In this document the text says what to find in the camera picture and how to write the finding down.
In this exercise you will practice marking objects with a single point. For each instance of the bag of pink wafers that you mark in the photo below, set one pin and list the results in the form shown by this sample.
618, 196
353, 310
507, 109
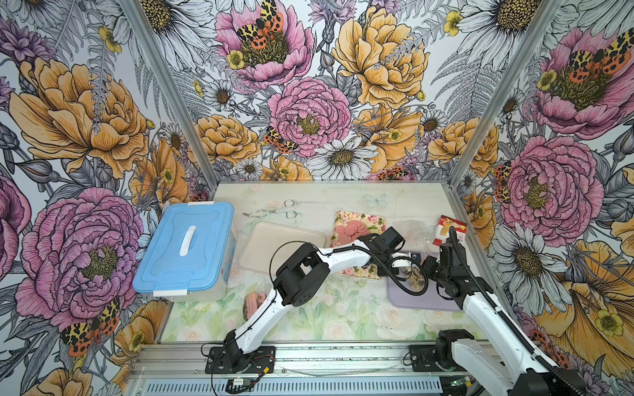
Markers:
252, 303

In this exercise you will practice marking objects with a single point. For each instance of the aluminium front rail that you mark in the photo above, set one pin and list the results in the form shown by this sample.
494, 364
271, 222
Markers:
314, 359

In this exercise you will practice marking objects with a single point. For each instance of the metal scissors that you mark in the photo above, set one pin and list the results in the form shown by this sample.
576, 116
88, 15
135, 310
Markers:
288, 209

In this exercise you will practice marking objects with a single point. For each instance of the lavender plastic tray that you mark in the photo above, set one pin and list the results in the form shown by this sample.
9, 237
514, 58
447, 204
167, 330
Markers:
431, 300

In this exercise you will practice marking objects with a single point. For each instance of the bag of mixed snacks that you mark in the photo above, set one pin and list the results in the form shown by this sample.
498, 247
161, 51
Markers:
414, 278

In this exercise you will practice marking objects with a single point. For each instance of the blue lidded storage box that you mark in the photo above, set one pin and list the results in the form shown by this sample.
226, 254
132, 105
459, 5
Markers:
190, 255

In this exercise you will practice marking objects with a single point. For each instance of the beige plastic tray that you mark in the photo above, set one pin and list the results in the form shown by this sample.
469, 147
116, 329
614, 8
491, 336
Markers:
269, 245

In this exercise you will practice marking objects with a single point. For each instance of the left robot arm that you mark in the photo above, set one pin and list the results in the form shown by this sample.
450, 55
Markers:
300, 277

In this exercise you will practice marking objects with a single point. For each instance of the red white small box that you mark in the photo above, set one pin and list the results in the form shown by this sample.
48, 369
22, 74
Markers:
442, 230

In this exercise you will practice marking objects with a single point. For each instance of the yellow floral tray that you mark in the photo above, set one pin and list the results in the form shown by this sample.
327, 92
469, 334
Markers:
377, 225

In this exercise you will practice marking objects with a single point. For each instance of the pile of pink cookies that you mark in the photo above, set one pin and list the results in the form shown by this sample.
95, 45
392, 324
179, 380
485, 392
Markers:
349, 232

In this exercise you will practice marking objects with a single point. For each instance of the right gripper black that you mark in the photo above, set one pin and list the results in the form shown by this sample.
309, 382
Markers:
428, 263

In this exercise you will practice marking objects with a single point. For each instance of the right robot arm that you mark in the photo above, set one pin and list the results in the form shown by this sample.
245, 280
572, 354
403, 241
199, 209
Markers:
523, 368

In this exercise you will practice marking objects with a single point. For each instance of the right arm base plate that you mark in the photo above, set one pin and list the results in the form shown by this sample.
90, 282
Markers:
424, 358

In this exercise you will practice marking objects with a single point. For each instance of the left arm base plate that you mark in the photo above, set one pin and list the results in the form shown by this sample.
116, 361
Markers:
228, 360

